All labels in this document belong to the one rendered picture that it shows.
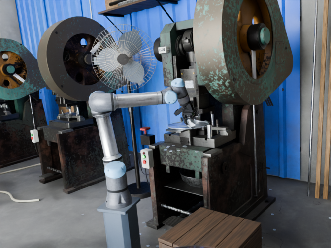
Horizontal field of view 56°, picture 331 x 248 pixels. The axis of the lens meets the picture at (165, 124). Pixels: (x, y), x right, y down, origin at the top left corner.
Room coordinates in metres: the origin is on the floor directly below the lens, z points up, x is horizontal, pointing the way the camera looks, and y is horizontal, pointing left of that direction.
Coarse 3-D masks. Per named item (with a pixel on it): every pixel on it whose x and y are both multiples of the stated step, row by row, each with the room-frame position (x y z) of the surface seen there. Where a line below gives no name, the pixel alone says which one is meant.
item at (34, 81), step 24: (0, 48) 4.21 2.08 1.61; (24, 48) 4.46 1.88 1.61; (0, 72) 4.24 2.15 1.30; (24, 72) 4.49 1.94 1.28; (0, 96) 4.12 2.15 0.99; (24, 96) 4.65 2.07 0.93; (0, 120) 4.32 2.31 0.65; (24, 120) 4.54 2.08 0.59; (0, 144) 4.24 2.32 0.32; (24, 144) 4.50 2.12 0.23
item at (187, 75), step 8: (184, 72) 2.19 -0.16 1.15; (192, 72) 2.15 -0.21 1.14; (184, 80) 2.20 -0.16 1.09; (192, 80) 2.15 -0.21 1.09; (192, 88) 2.15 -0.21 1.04; (192, 96) 2.16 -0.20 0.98; (200, 96) 2.14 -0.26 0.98; (208, 96) 2.21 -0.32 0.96; (200, 104) 2.13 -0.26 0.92; (208, 104) 2.21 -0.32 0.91
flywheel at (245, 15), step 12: (252, 0) 2.05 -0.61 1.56; (240, 12) 1.93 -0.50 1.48; (252, 12) 2.04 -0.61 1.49; (264, 12) 2.13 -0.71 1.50; (240, 24) 1.92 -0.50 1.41; (252, 24) 1.92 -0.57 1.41; (264, 24) 1.91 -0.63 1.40; (240, 36) 1.90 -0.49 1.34; (252, 36) 1.86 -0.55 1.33; (264, 36) 1.85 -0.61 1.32; (240, 48) 1.91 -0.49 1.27; (252, 48) 1.90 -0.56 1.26; (264, 48) 1.91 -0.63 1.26; (252, 60) 1.92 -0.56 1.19; (264, 60) 2.15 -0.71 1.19; (252, 72) 1.93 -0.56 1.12; (264, 72) 2.09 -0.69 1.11
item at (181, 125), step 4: (168, 124) 2.18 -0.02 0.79; (172, 124) 2.20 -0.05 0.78; (176, 124) 2.19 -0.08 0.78; (180, 124) 2.15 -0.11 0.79; (184, 124) 2.13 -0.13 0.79; (196, 124) 2.11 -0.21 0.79; (200, 124) 2.12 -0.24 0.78; (204, 124) 2.10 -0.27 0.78; (172, 128) 2.05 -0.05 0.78; (176, 128) 2.02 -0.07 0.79; (180, 128) 2.01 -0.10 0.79; (184, 128) 2.00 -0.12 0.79; (188, 128) 2.00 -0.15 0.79
